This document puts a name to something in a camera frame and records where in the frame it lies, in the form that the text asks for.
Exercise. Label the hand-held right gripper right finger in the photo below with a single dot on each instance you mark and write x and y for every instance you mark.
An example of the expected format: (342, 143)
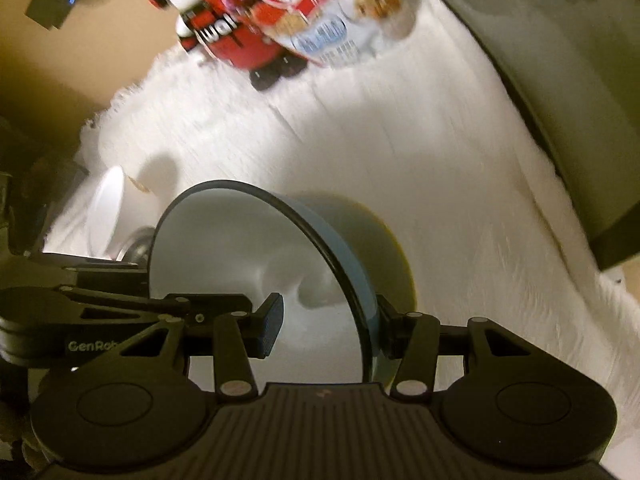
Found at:
(387, 335)

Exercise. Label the blue bowl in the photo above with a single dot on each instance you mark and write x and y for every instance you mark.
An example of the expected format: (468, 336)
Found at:
(240, 250)

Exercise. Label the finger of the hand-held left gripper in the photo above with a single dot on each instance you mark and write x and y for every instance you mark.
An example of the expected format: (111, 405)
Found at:
(100, 270)
(150, 305)

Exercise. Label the red and black bear figurine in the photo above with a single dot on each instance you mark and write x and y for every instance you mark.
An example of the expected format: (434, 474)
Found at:
(225, 45)

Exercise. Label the red cereal bag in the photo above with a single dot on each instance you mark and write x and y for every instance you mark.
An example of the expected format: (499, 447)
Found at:
(325, 20)

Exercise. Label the white fringed cloth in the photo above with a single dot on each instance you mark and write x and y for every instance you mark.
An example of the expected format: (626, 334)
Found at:
(400, 135)

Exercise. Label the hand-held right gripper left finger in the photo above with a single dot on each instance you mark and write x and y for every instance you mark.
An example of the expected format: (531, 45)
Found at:
(270, 327)

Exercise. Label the dark grey panel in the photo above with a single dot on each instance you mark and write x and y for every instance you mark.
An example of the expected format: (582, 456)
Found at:
(560, 60)

